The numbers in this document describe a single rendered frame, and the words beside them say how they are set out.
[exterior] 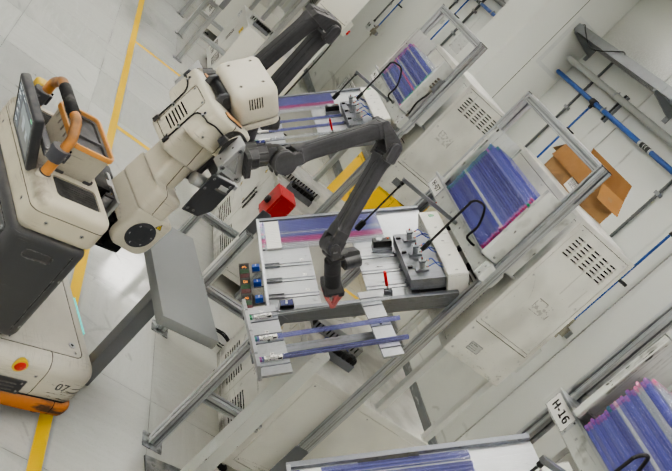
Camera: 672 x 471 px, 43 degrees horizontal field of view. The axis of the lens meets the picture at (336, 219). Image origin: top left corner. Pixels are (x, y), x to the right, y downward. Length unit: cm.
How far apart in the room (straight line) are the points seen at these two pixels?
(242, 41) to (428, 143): 338
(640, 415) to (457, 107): 246
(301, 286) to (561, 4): 371
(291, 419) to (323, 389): 19
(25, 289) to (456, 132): 256
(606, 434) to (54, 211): 161
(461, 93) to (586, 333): 148
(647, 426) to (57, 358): 180
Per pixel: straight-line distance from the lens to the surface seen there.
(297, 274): 329
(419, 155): 450
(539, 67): 645
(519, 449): 258
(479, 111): 450
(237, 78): 268
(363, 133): 272
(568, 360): 481
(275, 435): 345
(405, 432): 355
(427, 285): 317
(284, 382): 297
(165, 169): 274
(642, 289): 477
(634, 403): 237
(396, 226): 361
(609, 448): 236
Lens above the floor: 193
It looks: 15 degrees down
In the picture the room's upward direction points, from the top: 45 degrees clockwise
